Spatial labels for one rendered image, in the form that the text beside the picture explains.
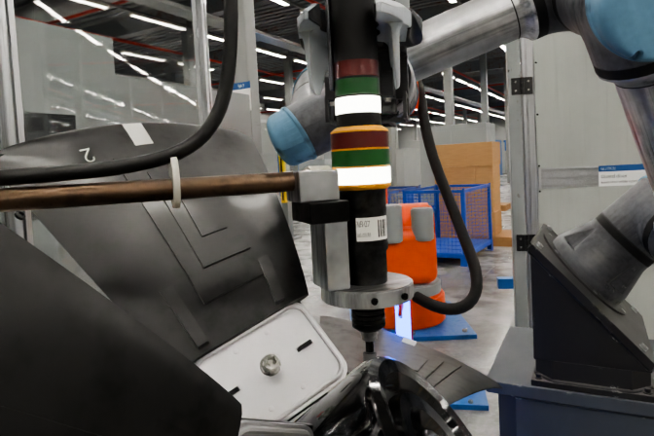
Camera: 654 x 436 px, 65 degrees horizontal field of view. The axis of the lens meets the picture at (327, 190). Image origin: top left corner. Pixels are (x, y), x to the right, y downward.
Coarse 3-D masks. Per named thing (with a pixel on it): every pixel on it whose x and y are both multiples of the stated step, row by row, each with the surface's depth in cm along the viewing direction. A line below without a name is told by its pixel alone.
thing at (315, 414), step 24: (384, 360) 31; (360, 384) 28; (384, 384) 31; (408, 384) 33; (312, 408) 30; (336, 408) 28; (360, 408) 26; (384, 408) 26; (408, 408) 29; (432, 408) 32; (336, 432) 27; (360, 432) 26; (384, 432) 25; (408, 432) 27; (456, 432) 33
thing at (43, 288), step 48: (0, 240) 16; (0, 288) 16; (48, 288) 17; (0, 336) 15; (48, 336) 16; (96, 336) 18; (144, 336) 19; (0, 384) 15; (48, 384) 16; (96, 384) 17; (144, 384) 19; (192, 384) 20; (0, 432) 15; (48, 432) 16; (96, 432) 17; (144, 432) 18; (192, 432) 20
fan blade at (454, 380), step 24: (336, 336) 59; (360, 336) 60; (384, 336) 62; (360, 360) 52; (408, 360) 53; (432, 360) 55; (456, 360) 61; (432, 384) 46; (456, 384) 48; (480, 384) 52
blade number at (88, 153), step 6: (84, 144) 42; (90, 144) 42; (72, 150) 41; (78, 150) 41; (84, 150) 42; (90, 150) 42; (96, 150) 42; (78, 156) 41; (84, 156) 41; (90, 156) 41; (96, 156) 42; (102, 156) 42; (78, 162) 41; (84, 162) 41; (90, 162) 41
